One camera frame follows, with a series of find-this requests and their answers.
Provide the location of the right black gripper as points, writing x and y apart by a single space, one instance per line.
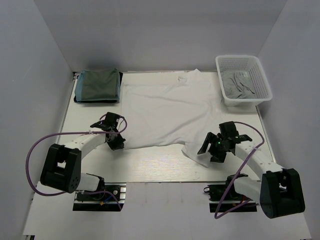
210 137

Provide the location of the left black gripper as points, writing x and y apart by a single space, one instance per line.
118 145

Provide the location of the white t-shirt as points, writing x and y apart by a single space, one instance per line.
163 114

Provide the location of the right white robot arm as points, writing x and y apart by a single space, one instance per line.
258 182

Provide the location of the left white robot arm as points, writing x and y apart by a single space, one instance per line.
62 167

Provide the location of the folded green t-shirt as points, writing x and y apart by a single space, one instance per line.
99 85

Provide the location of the grey t-shirt in basket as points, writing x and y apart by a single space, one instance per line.
238 85

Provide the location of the folded light blue t-shirt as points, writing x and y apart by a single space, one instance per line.
78 87

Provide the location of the folded black t-shirt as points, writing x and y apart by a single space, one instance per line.
107 101

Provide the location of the white plastic basket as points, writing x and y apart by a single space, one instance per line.
251 65

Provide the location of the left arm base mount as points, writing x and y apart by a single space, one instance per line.
101 202

